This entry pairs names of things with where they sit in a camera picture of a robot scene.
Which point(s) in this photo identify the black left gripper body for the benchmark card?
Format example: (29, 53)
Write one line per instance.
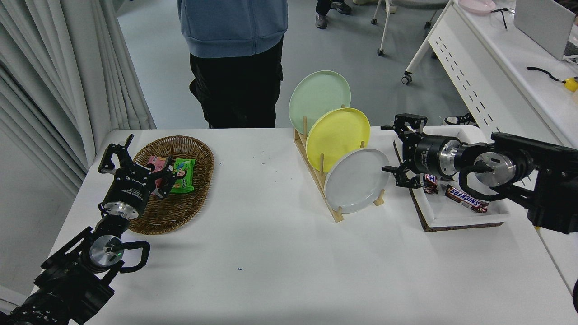
(131, 187)

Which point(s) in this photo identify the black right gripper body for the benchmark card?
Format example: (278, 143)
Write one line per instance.
(426, 155)

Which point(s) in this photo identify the grey plate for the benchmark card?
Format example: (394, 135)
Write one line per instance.
(356, 180)

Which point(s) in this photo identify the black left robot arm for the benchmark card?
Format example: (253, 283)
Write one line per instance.
(67, 280)

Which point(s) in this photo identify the yellow plate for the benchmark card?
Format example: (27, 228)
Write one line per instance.
(336, 135)

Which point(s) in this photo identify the wooden plate rack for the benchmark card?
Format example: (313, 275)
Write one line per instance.
(337, 215)

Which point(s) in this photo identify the pale green plate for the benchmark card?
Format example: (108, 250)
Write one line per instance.
(318, 97)

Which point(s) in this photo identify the pink plate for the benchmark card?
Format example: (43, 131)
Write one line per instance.
(476, 5)

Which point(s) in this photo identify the green snack packet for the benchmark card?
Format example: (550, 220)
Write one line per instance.
(185, 176)

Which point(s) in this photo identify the Snickers chocolate bar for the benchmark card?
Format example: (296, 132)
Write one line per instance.
(431, 185)
(465, 197)

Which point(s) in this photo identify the pink snack packet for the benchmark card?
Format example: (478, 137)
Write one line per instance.
(156, 161)

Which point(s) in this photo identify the brown wicker basket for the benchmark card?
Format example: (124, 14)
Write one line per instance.
(180, 212)

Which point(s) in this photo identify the person's foot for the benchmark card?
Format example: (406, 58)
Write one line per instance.
(460, 119)

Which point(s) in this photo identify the white rectangular tray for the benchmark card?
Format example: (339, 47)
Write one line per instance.
(451, 216)

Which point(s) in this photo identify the white desk with perforated panel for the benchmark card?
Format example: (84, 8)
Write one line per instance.
(496, 90)

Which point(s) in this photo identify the white wheeled chair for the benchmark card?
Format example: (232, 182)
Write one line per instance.
(384, 27)

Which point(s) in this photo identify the white curtain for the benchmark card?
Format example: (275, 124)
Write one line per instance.
(67, 67)

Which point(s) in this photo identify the person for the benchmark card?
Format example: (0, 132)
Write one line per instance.
(235, 27)
(321, 20)

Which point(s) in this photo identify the yellow round object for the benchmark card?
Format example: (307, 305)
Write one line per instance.
(571, 85)

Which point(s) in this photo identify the grey laptop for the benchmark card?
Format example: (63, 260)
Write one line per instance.
(542, 22)

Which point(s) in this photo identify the small white table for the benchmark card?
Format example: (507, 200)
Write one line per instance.
(562, 257)

